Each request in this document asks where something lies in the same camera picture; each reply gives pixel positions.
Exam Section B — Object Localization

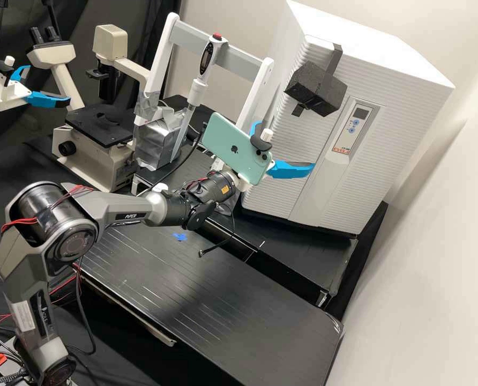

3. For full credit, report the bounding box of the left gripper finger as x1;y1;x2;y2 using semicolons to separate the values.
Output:
25;91;72;110
11;64;32;87

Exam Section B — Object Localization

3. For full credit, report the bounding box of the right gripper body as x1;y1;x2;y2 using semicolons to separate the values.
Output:
230;169;252;192

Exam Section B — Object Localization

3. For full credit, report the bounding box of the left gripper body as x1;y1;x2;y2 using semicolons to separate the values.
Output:
0;77;32;112

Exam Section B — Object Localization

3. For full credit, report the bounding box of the incubator door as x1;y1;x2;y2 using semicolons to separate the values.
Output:
241;35;455;237

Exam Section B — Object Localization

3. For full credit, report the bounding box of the left phone holder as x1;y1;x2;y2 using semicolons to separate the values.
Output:
0;56;17;88

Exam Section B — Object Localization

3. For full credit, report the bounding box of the cream microscope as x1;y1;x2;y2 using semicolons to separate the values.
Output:
25;24;153;195

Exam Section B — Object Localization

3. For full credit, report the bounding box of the white pipette stand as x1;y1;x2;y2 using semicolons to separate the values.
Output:
132;12;275;173

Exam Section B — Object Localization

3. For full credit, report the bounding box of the pipette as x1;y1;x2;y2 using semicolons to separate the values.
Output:
170;34;228;164

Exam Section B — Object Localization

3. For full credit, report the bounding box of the white incubator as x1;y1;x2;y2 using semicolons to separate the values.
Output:
259;0;455;121

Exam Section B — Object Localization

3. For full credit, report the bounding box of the right wrist camera phone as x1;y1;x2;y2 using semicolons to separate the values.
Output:
203;112;277;186

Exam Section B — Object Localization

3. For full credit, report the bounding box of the black cable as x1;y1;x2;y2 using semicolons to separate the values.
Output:
48;261;97;355
140;122;207;196
198;199;236;257

